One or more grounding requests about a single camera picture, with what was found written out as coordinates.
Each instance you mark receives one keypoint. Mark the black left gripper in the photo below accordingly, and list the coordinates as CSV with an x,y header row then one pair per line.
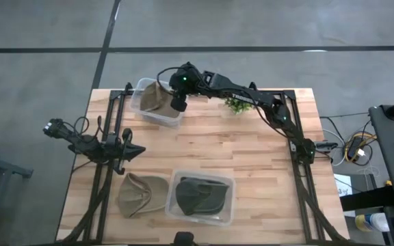
x,y
123,153

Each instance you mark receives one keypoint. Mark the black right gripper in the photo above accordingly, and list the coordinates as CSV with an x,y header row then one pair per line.
x,y
185,83

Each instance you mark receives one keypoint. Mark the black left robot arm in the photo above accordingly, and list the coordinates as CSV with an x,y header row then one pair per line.
x,y
80,143

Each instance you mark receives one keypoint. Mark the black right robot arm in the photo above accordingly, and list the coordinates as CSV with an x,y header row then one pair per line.
x,y
245,95

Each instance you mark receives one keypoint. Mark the clear plastic container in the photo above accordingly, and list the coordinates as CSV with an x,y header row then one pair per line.
x,y
139,111
229,205

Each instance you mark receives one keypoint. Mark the small green plant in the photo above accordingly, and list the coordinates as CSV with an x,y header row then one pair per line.
x,y
239,106

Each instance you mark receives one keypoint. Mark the black rounded object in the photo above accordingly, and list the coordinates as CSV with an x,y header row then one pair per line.
x,y
183,239

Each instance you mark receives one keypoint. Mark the black power strip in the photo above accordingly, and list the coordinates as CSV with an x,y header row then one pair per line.
x,y
326,146

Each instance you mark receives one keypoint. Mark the black power adapter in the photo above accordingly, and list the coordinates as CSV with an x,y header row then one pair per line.
x,y
356,147

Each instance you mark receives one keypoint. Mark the white paper sheet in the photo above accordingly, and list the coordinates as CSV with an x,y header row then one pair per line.
x,y
343,186

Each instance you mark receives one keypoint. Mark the white and yellow bottle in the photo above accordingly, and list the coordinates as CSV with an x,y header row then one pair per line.
x,y
371,222

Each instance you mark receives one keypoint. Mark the black aluminium table frame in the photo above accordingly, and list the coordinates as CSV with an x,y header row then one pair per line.
x,y
115,94

